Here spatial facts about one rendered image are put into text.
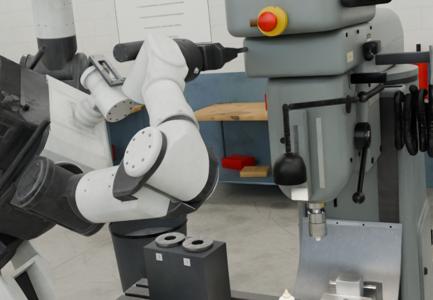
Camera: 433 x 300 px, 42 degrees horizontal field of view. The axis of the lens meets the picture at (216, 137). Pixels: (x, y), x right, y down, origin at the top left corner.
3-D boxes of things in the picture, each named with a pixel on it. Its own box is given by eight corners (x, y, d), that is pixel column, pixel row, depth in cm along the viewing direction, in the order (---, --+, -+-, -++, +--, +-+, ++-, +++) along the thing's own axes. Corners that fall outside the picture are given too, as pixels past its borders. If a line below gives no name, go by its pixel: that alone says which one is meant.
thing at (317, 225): (330, 233, 148) (329, 213, 146) (317, 239, 145) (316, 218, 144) (317, 228, 151) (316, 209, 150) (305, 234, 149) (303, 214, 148)
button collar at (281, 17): (285, 35, 115) (283, 4, 114) (258, 37, 118) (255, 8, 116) (288, 34, 117) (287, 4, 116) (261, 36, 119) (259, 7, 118)
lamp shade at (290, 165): (277, 187, 119) (275, 158, 118) (270, 178, 126) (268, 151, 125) (310, 183, 120) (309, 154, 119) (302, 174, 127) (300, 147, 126)
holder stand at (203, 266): (210, 318, 161) (203, 253, 157) (149, 304, 173) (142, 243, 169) (231, 299, 171) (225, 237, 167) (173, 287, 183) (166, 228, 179)
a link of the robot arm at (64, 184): (73, 154, 95) (35, 164, 105) (53, 204, 91) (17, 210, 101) (127, 183, 102) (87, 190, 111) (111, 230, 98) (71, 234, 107)
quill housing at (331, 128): (348, 209, 134) (341, 73, 127) (266, 204, 143) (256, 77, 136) (364, 185, 150) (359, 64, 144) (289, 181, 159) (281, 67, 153)
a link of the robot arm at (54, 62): (31, 33, 138) (39, 87, 142) (19, 39, 129) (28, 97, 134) (79, 31, 138) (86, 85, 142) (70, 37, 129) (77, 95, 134)
